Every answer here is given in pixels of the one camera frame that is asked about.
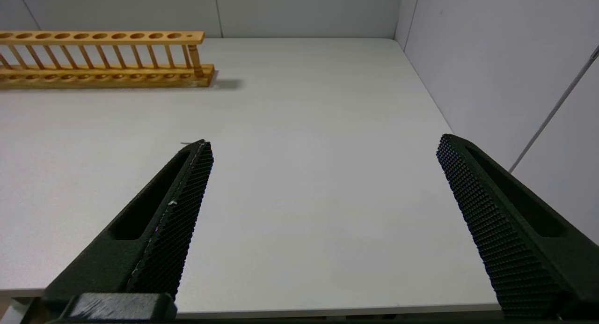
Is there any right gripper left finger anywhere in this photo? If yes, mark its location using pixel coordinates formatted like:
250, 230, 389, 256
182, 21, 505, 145
41, 139, 215, 302

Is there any wooden test tube rack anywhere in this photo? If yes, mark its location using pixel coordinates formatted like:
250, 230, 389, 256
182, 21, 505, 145
0, 30, 215, 89

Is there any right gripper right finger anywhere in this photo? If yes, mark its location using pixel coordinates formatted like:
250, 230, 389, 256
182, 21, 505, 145
436, 134, 599, 321

